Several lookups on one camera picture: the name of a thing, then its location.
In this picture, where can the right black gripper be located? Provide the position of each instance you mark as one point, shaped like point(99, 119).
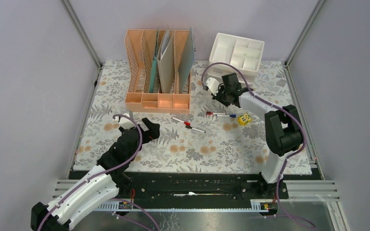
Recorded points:
point(220, 88)

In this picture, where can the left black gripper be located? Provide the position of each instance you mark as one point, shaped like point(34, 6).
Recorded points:
point(152, 133)

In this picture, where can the white plastic drawer unit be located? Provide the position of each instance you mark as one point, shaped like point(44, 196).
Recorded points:
point(245, 54)

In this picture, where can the light blue folder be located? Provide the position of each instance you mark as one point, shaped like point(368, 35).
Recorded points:
point(187, 60)

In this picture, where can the teal folder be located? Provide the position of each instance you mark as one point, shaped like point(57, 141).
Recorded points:
point(154, 64)

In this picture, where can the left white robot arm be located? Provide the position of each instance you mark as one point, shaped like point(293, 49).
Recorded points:
point(104, 181)

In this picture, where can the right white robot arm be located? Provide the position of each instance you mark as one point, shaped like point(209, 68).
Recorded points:
point(284, 134)

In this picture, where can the floral patterned desk mat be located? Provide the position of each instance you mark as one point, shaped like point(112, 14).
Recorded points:
point(226, 147)

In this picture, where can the blue cap whiteboard marker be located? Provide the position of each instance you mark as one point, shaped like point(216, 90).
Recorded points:
point(231, 116)

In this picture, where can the red cap marker near drawers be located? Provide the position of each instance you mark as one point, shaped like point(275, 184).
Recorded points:
point(215, 113)

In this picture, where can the yellow owl eraser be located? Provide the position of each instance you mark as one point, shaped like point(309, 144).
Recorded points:
point(244, 119)

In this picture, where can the black cap white marker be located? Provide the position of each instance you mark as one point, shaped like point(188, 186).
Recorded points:
point(195, 129)

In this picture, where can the orange plastic file organizer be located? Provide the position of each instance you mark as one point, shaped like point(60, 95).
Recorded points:
point(140, 50)

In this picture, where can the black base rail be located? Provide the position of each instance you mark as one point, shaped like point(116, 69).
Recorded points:
point(151, 190)

